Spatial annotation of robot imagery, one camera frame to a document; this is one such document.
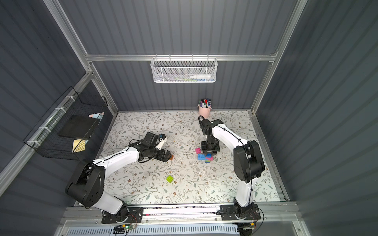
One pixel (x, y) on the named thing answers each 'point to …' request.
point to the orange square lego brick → (172, 157)
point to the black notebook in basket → (77, 126)
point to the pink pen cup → (204, 112)
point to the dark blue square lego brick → (209, 155)
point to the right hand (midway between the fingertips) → (207, 156)
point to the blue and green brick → (207, 161)
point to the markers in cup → (204, 103)
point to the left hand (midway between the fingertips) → (166, 154)
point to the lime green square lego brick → (170, 179)
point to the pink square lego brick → (198, 150)
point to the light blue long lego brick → (201, 157)
